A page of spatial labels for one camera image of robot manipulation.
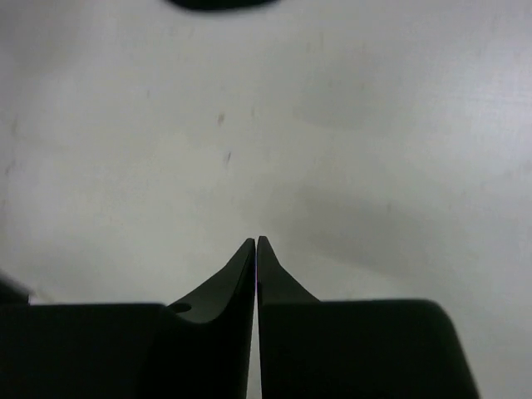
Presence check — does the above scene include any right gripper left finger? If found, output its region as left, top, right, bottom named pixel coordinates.
left=1, top=239, right=254, bottom=398

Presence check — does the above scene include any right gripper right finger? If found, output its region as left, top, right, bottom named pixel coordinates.
left=257, top=237, right=479, bottom=398

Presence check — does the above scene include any black tank top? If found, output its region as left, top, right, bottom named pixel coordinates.
left=169, top=0, right=276, bottom=12

